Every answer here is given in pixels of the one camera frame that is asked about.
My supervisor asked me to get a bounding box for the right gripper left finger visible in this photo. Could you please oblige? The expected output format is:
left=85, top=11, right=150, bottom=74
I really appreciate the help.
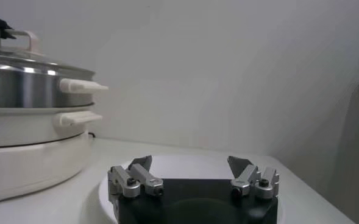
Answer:
left=107, top=155, right=165, bottom=200

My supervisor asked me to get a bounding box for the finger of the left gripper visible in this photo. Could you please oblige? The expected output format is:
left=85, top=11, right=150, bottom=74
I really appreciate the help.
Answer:
left=0, top=14, right=17, bottom=40

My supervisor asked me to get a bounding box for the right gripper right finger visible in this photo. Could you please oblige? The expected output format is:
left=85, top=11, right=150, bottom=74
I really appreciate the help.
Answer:
left=226, top=155, right=281, bottom=201

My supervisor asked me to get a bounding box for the glass pot lid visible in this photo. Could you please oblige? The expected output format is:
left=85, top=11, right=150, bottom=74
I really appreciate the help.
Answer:
left=0, top=29, right=96, bottom=77

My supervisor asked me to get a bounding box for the steel steamer basket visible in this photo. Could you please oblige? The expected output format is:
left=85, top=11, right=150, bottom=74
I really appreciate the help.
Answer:
left=0, top=62, right=109, bottom=109

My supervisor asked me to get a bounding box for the white round plate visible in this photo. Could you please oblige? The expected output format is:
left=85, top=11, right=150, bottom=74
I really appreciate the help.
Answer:
left=98, top=153, right=285, bottom=224

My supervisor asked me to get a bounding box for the white electric cooking pot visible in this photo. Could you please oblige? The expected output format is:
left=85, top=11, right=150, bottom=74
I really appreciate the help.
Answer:
left=0, top=105, right=104, bottom=203

